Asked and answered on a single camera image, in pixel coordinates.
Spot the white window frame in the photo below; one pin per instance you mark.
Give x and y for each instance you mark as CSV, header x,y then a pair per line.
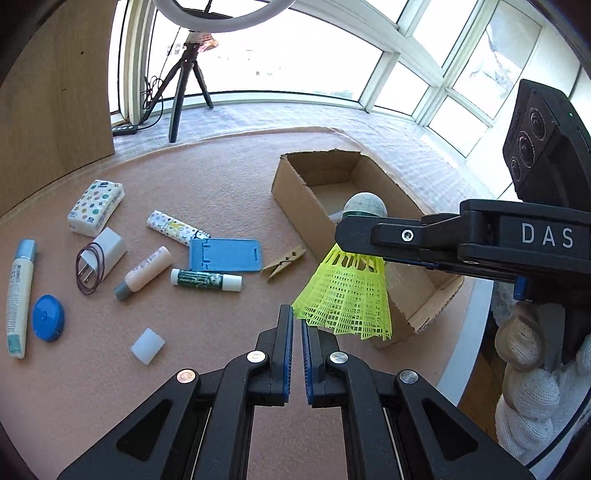
x,y
392,41

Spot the cardboard box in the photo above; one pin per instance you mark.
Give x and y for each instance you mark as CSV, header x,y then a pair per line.
x,y
295,198

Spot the brown rubber band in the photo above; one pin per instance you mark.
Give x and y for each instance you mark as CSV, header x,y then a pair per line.
x,y
77,272

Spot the large wooden board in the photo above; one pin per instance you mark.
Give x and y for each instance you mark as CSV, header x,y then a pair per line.
x,y
55,115

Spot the star print tissue pack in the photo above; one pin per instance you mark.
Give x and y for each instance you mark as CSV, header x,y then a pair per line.
x,y
94,207

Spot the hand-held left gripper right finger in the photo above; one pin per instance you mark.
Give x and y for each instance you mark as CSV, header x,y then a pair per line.
x,y
307,355

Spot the white tube with blue cap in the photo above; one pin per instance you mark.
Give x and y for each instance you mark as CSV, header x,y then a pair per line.
x,y
18,295

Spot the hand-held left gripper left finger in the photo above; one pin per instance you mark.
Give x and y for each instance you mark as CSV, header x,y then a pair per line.
x,y
287,350

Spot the blue phone stand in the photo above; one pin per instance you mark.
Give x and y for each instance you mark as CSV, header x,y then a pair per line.
x,y
226,256

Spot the plaid cloth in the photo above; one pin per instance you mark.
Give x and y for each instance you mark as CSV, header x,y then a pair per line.
x,y
323,115

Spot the yellow plastic shuttlecock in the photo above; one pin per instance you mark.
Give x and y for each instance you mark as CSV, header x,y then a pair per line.
x,y
351,295

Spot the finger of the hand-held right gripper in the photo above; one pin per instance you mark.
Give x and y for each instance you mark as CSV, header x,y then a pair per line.
x,y
443,266
369,235

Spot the black inline remote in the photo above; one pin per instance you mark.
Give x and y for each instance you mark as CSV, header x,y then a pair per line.
x,y
124,129

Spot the white star print tube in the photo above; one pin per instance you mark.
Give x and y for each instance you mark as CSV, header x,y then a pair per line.
x,y
171,226

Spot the green white lip balm stick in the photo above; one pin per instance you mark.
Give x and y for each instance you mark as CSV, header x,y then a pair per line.
x,y
203,279

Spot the pink bottle with grey cap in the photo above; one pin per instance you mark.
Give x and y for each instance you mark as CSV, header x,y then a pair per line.
x,y
147,272

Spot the person's right hand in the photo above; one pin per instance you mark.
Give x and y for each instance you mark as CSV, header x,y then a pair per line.
x,y
526,397

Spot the white charger plug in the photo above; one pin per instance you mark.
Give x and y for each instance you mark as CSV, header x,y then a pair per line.
x,y
108,247

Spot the wooden clothespin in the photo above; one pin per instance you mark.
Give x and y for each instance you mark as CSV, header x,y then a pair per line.
x,y
284,264

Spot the white translucent cap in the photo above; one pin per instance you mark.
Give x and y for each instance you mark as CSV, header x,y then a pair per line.
x,y
147,346

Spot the blue round disc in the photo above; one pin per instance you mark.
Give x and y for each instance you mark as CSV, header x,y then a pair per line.
x,y
46,318

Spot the black tripod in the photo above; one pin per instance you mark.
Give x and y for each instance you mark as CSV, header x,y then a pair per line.
x,y
177,106

